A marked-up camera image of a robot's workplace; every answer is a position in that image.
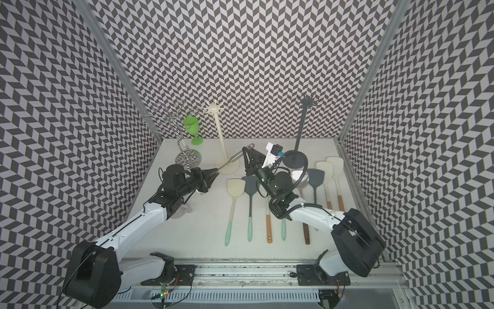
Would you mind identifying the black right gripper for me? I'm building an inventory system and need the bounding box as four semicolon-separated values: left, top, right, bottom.
242;146;277;199

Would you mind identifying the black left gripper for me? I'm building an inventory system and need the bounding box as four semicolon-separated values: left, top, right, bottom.
177;167;219;198

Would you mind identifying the grey turner mint handle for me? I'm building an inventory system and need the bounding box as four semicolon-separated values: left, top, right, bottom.
242;176;257;242

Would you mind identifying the cream spatula cream handle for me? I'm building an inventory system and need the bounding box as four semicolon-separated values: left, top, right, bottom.
225;178;246;247

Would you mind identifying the steel spoon brown handle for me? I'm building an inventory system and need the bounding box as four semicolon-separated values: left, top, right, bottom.
291;170;310;245

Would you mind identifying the white spatula wooden handle rack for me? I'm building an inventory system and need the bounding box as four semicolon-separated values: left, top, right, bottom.
266;198;273;244

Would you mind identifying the grey spatula mint handle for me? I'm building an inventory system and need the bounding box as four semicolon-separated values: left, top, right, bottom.
307;169;325;204

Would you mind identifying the white spatula mint handle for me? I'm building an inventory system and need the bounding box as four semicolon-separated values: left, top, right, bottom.
281;219;287;242

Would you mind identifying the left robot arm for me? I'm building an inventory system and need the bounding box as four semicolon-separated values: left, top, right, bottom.
62;164;219;308

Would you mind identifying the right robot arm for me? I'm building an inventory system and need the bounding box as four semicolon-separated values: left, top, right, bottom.
242;143;385;278

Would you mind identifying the cream utensil rack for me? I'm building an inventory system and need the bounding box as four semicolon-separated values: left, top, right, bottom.
207;100;239;175

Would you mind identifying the dark grey utensil rack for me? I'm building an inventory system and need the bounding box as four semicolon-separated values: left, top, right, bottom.
283;97;316;169

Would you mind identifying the pink ceramic cup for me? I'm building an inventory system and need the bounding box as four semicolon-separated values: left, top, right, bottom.
170;204;192;219

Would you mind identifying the green plastic goblet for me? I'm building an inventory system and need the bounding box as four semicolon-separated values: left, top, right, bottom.
183;116;203;145

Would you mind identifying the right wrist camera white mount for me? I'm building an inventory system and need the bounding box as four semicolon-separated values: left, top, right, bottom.
262;142;285;168

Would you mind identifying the chrome wire glass rack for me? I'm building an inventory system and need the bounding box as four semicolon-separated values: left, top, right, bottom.
145;111;201;170

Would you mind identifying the metal base rail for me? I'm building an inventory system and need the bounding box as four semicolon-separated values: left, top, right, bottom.
109;261;417;308

